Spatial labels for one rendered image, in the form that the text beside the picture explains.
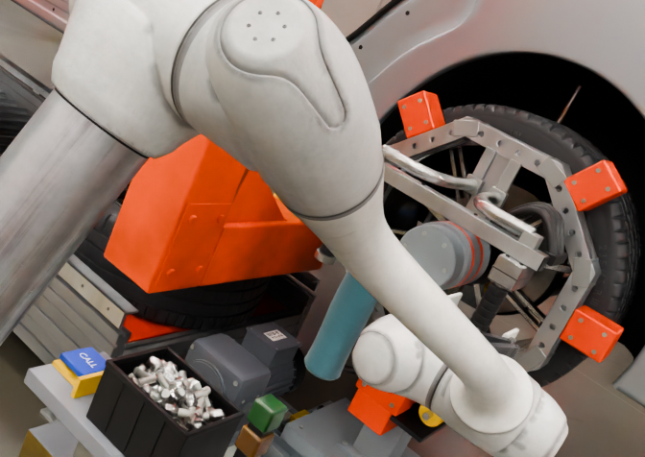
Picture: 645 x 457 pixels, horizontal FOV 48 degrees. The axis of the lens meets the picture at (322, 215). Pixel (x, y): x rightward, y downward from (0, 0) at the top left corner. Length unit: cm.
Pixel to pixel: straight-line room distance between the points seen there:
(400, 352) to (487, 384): 15
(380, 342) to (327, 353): 65
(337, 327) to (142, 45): 108
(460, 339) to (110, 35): 47
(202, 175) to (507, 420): 82
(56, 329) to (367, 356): 112
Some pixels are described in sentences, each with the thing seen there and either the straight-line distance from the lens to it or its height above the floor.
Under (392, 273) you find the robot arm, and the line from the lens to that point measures 75.
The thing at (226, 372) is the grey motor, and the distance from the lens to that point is 169.
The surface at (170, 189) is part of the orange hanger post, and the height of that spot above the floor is 75.
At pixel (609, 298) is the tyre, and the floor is 92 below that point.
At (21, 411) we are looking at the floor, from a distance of 204.
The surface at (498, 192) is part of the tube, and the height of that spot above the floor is 101.
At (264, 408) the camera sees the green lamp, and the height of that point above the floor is 66.
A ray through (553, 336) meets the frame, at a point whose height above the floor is 81.
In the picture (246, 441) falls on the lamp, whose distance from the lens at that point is 115.
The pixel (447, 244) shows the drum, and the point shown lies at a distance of 143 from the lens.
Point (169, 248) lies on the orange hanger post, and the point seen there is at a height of 63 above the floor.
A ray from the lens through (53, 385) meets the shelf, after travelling 137.
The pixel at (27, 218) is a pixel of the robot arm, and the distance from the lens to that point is 65.
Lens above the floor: 123
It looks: 16 degrees down
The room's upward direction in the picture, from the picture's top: 25 degrees clockwise
